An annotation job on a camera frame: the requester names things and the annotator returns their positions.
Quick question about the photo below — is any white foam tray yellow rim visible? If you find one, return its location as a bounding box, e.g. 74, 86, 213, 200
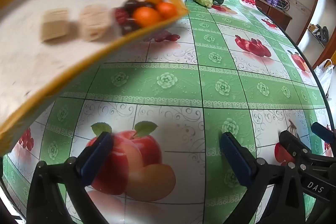
0, 0, 189, 156

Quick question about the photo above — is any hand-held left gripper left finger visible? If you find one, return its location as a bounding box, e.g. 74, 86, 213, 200
27, 132, 114, 224

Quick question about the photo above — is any large round beige block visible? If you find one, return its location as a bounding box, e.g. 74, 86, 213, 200
78, 4, 112, 42

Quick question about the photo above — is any square beige block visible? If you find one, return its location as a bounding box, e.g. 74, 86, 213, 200
39, 8, 71, 43

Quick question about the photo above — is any red date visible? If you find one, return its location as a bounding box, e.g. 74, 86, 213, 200
114, 7, 130, 26
120, 21, 141, 36

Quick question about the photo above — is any large orange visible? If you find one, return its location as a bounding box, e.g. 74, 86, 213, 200
133, 7, 163, 28

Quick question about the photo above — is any white plastic bag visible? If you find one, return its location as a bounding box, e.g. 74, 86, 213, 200
314, 59, 335, 94

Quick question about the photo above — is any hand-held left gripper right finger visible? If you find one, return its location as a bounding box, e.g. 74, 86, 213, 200
219, 132, 307, 224

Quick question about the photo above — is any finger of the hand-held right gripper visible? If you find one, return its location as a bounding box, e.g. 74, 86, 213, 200
311, 122, 336, 159
278, 130, 314, 165

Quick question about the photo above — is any low wooden side cabinet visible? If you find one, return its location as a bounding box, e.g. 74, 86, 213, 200
256, 0, 293, 30

